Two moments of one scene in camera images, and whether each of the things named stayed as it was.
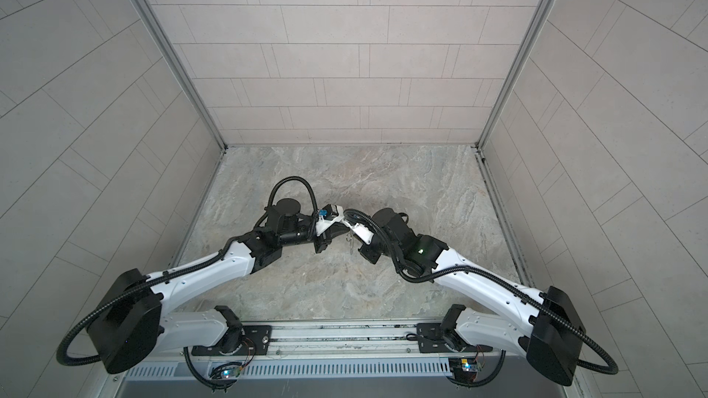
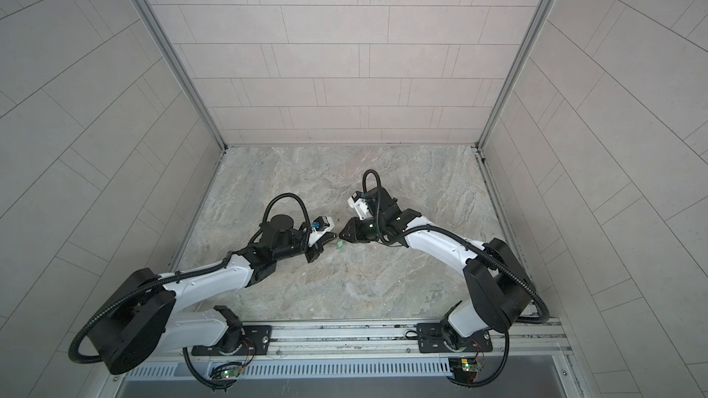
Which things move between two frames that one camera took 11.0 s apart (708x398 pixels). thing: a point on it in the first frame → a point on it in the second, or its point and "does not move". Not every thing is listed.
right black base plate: x=431 y=340 does not move
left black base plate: x=253 y=340 does not move
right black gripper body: x=371 y=251 → x=369 y=230
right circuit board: x=463 y=369 does not move
